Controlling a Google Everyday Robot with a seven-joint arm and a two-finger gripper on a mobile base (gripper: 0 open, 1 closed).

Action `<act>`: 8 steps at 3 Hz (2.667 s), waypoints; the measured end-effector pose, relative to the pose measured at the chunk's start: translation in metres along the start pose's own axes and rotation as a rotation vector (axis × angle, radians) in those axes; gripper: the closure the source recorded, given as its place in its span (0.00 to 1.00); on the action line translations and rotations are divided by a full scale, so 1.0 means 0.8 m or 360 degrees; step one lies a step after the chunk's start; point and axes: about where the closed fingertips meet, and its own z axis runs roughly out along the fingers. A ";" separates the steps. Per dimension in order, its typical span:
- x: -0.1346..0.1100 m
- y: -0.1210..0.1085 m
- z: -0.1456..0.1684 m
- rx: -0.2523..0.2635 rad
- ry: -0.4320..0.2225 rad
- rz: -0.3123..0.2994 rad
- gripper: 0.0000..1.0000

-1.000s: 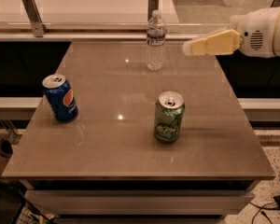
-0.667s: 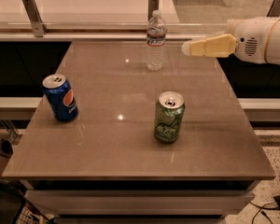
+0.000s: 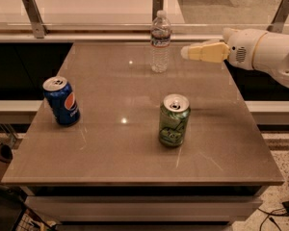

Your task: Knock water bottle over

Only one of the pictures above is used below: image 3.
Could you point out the middle metal railing bracket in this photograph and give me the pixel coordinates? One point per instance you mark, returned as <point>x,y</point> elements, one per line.
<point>157,5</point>

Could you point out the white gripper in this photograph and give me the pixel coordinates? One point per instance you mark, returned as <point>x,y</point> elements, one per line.
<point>242,48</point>

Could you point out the green soda can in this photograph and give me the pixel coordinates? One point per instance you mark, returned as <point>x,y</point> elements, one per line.
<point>174,115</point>

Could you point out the blue Pepsi can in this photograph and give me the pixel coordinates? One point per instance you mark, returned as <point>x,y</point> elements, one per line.
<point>61,99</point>

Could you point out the black equipment with keypad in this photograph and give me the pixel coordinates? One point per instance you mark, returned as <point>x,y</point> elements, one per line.
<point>12,209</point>

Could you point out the metal railing bracket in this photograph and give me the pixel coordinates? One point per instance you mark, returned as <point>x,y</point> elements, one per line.
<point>37,25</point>
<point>157,5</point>
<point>282,12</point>

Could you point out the dark round bin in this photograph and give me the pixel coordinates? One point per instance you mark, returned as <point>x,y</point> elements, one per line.
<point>6,154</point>

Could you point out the clear plastic water bottle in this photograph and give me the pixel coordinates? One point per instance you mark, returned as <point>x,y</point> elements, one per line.
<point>160,40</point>

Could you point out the right metal railing bracket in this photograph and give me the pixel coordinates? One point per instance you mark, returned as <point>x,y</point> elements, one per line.
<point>282,12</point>

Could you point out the left metal railing bracket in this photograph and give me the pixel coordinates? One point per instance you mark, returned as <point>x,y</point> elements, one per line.
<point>37,25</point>

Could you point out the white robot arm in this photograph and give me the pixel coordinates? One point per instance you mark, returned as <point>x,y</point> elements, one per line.
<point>272,57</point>

